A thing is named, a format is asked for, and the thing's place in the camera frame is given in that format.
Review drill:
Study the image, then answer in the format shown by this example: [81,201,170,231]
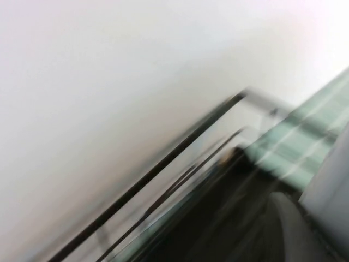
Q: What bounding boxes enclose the black wire dish rack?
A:
[35,88,298,262]

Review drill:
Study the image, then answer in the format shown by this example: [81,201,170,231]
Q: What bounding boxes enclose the green checked tablecloth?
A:
[245,68,349,193]

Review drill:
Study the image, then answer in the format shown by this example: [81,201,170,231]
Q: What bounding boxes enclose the grey round plate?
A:
[298,128,349,262]

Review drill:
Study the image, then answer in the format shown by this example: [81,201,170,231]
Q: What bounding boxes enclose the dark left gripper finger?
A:
[268,192,310,262]

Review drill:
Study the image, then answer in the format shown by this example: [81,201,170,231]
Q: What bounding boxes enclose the black plastic drip tray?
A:
[128,147,314,262]

